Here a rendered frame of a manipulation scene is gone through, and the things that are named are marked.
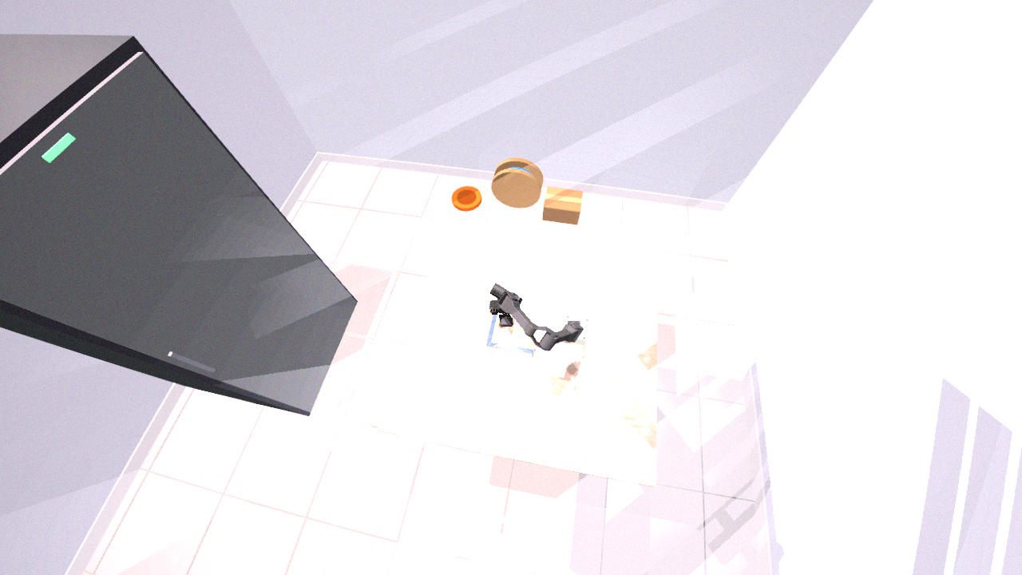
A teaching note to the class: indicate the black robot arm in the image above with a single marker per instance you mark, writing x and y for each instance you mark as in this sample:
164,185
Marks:
509,302

